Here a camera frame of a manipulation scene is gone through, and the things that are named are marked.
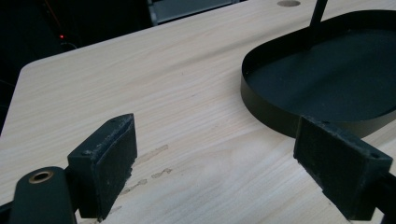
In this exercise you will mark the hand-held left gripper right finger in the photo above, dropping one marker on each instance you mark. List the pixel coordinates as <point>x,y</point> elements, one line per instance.
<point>337,165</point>

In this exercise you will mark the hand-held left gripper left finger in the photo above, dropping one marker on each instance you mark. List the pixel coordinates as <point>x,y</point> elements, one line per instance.
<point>104,169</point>

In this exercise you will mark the black oval metal tray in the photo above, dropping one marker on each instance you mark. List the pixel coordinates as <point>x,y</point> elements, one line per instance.
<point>327,81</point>

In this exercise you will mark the grey monitor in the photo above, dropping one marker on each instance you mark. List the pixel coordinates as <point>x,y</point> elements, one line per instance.
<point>186,9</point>

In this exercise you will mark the black metal tray post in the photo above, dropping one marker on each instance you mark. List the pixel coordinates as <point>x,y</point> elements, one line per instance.
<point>318,15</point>

